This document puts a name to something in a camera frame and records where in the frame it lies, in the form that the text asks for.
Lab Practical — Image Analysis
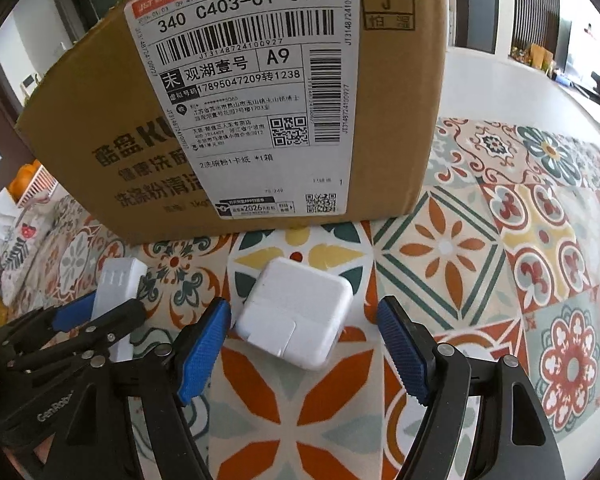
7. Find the white power strip adapter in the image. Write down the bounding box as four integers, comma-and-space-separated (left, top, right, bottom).
92, 257, 147, 362

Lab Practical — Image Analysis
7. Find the white square charger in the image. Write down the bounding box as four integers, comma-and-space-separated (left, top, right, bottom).
235, 257, 353, 370

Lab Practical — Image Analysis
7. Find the floral fabric tissue pouch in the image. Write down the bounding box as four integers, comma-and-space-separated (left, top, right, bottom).
0, 188, 57, 307

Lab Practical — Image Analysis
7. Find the white basket of oranges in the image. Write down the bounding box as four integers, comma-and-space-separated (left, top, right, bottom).
7, 159, 58, 208

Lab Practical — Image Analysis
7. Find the patterned tile table runner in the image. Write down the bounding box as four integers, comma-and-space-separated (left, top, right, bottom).
7, 118, 600, 479

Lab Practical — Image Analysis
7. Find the brown cardboard box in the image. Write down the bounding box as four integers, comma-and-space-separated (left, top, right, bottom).
17, 0, 446, 244

